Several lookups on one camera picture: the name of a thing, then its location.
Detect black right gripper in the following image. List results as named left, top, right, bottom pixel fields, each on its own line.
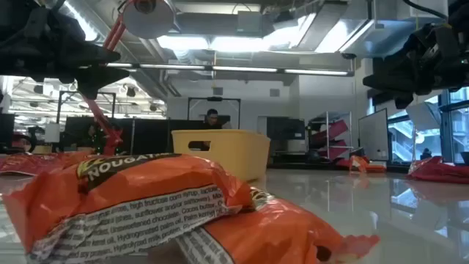
left=362, top=21, right=469, bottom=110

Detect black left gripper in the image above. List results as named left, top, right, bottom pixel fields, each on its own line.
left=0, top=31, right=130, bottom=100

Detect small orange candy pack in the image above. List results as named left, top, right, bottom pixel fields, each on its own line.
left=347, top=155, right=369, bottom=173

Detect maroon candy pack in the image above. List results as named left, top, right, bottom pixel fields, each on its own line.
left=406, top=166, right=469, bottom=184

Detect orange Reese's nougat candy pack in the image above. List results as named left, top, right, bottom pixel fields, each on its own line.
left=1, top=153, right=254, bottom=257

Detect yellow plastic bin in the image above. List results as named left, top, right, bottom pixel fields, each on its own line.
left=171, top=128, right=271, bottom=183

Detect white angled panel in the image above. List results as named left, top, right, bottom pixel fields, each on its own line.
left=405, top=101, right=443, bottom=131

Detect whiteboard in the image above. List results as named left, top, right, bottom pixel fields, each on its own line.
left=358, top=108, right=390, bottom=162

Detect red desk lamp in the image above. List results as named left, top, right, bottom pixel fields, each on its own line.
left=78, top=0, right=177, bottom=157

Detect metal shelf rack red bins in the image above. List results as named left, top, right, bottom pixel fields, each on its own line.
left=307, top=111, right=355, bottom=162

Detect white box device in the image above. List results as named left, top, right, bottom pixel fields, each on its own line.
left=44, top=122, right=61, bottom=144

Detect black partition screen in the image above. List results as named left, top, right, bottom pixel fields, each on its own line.
left=64, top=116, right=206, bottom=155

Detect person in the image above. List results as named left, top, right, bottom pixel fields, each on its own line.
left=10, top=131, right=37, bottom=154
left=199, top=108, right=232, bottom=130

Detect black cabinet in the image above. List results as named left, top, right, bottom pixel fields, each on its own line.
left=266, top=117, right=306, bottom=153

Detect long LED light bar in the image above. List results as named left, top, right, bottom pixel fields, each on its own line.
left=106, top=62, right=355, bottom=77

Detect grey ceiling box unit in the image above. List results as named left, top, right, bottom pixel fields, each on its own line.
left=237, top=10, right=265, bottom=34

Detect silver air duct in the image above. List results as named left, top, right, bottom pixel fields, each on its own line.
left=270, top=0, right=417, bottom=58

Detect black gantry frame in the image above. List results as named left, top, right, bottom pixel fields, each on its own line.
left=187, top=96, right=242, bottom=129

